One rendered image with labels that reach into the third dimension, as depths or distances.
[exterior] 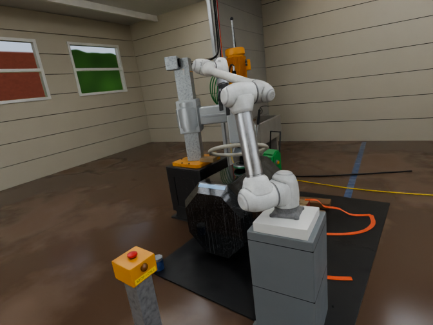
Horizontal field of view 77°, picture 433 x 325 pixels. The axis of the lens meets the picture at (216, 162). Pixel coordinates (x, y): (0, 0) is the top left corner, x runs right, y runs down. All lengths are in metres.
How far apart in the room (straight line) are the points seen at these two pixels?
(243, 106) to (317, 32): 6.03
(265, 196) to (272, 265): 0.45
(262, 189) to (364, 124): 5.99
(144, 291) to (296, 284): 0.96
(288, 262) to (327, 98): 6.02
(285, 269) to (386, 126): 5.98
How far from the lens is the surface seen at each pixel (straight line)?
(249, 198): 1.56
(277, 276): 1.86
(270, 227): 1.69
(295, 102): 7.60
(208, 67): 2.03
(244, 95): 1.58
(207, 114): 3.46
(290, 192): 1.69
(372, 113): 7.38
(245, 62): 3.46
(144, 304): 1.25
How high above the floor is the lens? 1.68
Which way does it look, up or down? 15 degrees down
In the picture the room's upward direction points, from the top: 7 degrees counter-clockwise
